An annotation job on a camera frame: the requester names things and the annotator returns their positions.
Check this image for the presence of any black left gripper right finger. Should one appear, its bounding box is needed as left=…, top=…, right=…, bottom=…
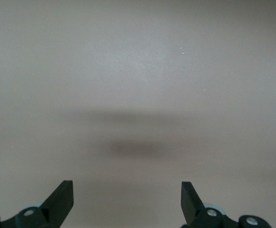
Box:
left=180, top=181, right=271, bottom=228

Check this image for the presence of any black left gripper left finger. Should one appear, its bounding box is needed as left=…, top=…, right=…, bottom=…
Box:
left=0, top=180, right=74, bottom=228

